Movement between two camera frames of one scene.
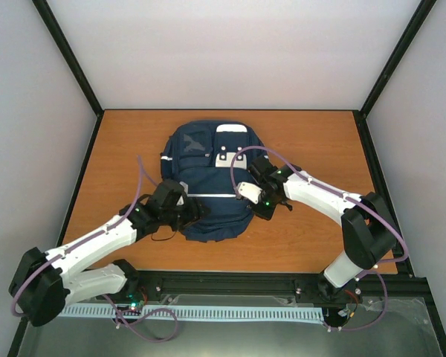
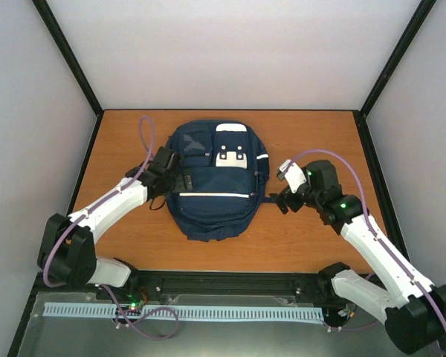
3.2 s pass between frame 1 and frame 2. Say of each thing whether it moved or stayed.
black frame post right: stayed
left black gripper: moved
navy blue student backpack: stayed
